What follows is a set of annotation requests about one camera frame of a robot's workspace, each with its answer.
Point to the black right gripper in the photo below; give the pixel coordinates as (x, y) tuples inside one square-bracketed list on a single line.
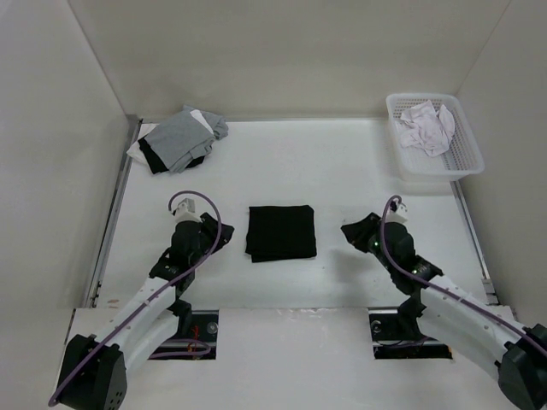
[(356, 232)]

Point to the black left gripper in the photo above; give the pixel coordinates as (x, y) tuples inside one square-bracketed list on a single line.
[(209, 226)]

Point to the black tank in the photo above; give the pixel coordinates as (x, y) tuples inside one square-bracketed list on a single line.
[(281, 233), (157, 166)]

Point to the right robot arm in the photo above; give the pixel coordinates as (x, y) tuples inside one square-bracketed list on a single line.
[(513, 354)]

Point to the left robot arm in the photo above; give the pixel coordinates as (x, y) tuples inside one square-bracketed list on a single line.
[(95, 369)]

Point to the black folded tank top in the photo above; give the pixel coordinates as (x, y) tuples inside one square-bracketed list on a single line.
[(157, 166)]

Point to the grey folded tank top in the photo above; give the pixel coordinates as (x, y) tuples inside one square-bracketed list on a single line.
[(180, 136)]

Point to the white crumpled tank top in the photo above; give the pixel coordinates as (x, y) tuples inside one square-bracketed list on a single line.
[(427, 128)]

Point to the white plastic laundry basket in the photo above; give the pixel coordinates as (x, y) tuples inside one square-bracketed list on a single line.
[(462, 159)]

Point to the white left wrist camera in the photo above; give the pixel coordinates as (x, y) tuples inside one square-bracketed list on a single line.
[(186, 209)]

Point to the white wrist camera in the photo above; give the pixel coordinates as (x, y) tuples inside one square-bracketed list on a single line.
[(397, 212), (186, 209)]

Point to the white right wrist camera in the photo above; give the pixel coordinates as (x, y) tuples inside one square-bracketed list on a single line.
[(397, 212)]

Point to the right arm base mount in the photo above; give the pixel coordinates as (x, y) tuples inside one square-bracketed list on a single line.
[(395, 338)]

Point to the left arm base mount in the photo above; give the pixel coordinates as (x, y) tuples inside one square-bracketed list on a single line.
[(195, 341)]

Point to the metal table edge rail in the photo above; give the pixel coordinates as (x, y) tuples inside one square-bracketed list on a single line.
[(94, 278)]

